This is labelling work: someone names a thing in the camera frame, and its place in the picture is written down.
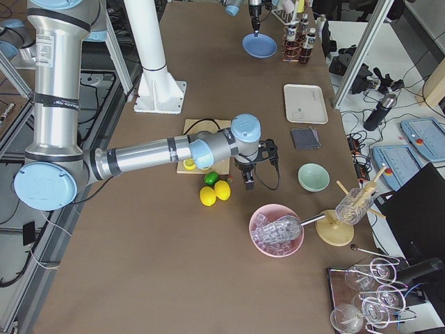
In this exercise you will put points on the grey folded cloth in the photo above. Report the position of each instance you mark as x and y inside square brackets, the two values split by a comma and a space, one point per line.
[305, 139]

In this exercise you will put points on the black thermos bottle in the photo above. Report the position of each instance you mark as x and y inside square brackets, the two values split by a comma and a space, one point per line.
[382, 108]

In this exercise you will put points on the yellow lemon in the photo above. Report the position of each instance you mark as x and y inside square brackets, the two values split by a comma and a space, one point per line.
[207, 196]
[222, 190]

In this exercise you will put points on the pink bowl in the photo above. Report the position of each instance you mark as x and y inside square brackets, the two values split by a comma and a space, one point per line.
[274, 211]

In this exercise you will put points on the metal ice scoop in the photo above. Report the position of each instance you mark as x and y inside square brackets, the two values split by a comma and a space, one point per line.
[288, 228]

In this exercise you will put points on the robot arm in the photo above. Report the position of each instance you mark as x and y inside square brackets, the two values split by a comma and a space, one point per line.
[232, 7]
[56, 168]

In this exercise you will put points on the cream plastic tray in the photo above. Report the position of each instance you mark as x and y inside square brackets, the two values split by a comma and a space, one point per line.
[305, 104]

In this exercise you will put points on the lemon slice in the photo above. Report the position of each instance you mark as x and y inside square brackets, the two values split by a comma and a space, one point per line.
[189, 164]

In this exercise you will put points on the green bowl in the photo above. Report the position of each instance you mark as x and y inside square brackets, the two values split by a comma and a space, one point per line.
[313, 177]

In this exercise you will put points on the clear glass cup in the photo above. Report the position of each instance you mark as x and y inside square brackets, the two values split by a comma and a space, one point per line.
[353, 206]

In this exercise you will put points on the copper wire bottle rack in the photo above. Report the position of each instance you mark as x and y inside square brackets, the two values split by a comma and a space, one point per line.
[298, 42]

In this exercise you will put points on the wooden cutting board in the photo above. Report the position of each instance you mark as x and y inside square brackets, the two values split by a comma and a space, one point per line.
[222, 167]

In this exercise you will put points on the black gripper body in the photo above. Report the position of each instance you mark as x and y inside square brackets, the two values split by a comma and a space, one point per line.
[245, 165]
[254, 11]

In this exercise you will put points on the blue round plate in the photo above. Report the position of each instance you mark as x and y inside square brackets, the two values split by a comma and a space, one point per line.
[259, 45]

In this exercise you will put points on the dark drink bottle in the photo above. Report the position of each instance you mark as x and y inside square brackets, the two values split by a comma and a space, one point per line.
[307, 46]
[290, 44]
[304, 22]

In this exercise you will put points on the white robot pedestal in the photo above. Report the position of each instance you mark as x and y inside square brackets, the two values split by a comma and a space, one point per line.
[158, 92]

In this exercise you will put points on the wine glass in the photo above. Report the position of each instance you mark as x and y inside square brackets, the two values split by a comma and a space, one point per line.
[383, 271]
[346, 318]
[391, 298]
[358, 277]

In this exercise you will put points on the ice cubes pile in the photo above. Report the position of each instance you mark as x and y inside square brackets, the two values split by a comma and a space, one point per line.
[261, 233]

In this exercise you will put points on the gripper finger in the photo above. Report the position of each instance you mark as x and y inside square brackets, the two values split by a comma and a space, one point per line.
[258, 25]
[247, 180]
[251, 180]
[254, 27]

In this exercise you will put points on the wooden cup stand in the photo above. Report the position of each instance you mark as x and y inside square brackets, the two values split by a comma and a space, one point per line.
[334, 232]

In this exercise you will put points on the blue teach pendant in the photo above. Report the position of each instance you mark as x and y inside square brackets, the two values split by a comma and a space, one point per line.
[400, 161]
[427, 136]

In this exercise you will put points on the black laptop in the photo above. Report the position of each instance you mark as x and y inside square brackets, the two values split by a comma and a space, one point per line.
[415, 214]

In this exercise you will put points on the green lime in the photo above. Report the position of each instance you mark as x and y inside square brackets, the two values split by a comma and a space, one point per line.
[211, 178]

